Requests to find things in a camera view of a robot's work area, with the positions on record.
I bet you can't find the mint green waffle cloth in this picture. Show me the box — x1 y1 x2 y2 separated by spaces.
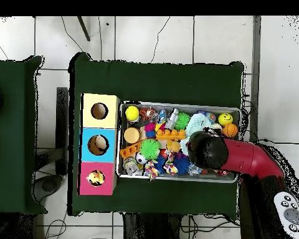
179 113 216 156

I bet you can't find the yellow plush duck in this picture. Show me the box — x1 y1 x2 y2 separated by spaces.
87 169 106 187

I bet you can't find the clear mesh bin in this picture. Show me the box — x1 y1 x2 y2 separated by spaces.
115 100 241 184

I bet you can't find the wooden box with three holes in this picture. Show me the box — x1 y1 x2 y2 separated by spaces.
77 93 121 196

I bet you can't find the green spiky rubber ball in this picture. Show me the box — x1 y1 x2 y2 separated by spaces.
139 138 162 161

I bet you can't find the toy hamburger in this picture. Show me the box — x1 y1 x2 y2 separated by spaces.
123 126 142 144

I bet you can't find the orange studded building brick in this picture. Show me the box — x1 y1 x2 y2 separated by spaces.
155 128 187 141

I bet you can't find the yellow tennis ball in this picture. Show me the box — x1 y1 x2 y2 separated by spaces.
125 105 140 122

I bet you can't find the orange plastic toy block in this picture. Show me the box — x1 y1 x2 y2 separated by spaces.
119 141 143 159

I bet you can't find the dark green tablecloth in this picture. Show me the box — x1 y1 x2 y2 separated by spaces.
67 52 245 217
0 55 47 215

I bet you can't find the yellow smiley ball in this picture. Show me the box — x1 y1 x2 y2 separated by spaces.
217 113 234 126

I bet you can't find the orange basketball toy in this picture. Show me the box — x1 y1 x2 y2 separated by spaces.
222 123 239 138

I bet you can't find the black upright panel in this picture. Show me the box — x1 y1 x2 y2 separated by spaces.
55 87 69 176

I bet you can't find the grey rounded stand base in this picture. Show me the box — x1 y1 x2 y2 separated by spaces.
33 174 64 203

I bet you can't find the black rod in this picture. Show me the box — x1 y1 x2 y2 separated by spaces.
77 16 91 42

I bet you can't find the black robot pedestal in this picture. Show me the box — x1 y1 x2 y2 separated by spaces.
122 212 183 239

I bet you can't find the black power cable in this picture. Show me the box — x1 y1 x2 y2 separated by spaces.
256 138 299 146

